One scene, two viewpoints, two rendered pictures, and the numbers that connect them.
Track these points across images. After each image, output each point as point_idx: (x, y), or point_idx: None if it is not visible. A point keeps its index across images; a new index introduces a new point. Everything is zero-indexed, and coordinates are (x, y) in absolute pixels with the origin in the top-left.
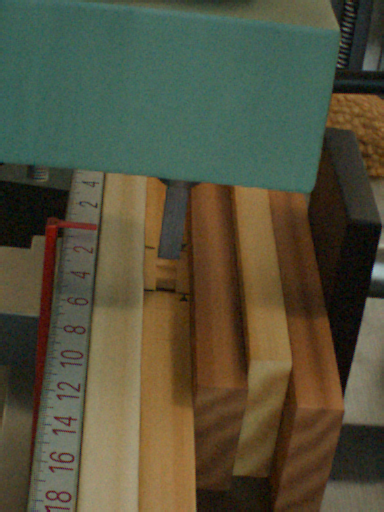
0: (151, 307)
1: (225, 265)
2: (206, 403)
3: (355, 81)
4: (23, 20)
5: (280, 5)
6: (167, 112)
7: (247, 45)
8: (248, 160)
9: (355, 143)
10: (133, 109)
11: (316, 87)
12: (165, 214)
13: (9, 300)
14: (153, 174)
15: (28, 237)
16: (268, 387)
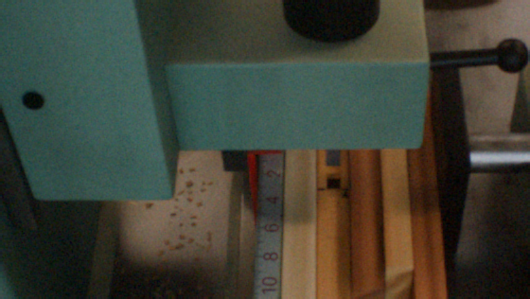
0: (323, 206)
1: (371, 167)
2: (359, 296)
3: (447, 63)
4: (203, 79)
5: (385, 36)
6: (314, 117)
7: (362, 78)
8: (374, 136)
9: (457, 69)
10: (291, 117)
11: (415, 95)
12: None
13: None
14: (310, 149)
15: None
16: (399, 278)
